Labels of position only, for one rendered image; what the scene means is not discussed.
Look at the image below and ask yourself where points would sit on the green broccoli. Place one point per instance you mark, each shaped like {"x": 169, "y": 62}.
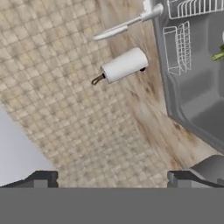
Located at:
{"x": 219, "y": 54}

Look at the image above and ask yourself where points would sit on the dark paper towel holder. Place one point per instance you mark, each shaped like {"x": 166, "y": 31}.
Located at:
{"x": 98, "y": 79}

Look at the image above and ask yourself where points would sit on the white paper towel roll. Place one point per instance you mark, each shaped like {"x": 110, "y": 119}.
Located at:
{"x": 124, "y": 65}

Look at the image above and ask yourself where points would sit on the grey steel sink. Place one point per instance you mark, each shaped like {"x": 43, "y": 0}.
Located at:
{"x": 196, "y": 87}

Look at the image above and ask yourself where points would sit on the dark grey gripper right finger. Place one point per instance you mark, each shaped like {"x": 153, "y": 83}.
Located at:
{"x": 182, "y": 178}

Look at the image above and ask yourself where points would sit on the silver sink tap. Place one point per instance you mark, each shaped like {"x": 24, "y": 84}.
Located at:
{"x": 131, "y": 22}

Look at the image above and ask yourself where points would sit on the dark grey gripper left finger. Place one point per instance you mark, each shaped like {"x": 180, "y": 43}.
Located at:
{"x": 40, "y": 178}

